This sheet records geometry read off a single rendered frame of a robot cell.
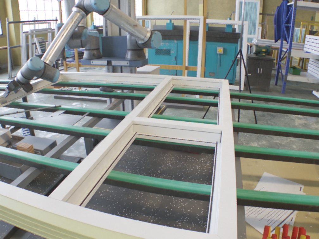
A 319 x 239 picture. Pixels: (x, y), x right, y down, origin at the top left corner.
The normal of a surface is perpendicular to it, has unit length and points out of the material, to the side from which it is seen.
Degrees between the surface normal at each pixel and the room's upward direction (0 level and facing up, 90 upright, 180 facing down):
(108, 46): 90
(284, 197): 0
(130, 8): 90
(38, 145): 0
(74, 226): 0
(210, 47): 90
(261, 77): 90
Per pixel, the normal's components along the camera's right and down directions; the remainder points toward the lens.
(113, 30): -0.30, 0.38
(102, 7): 0.70, 0.22
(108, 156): 0.97, 0.10
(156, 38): 0.82, 0.26
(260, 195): 0.00, -0.92
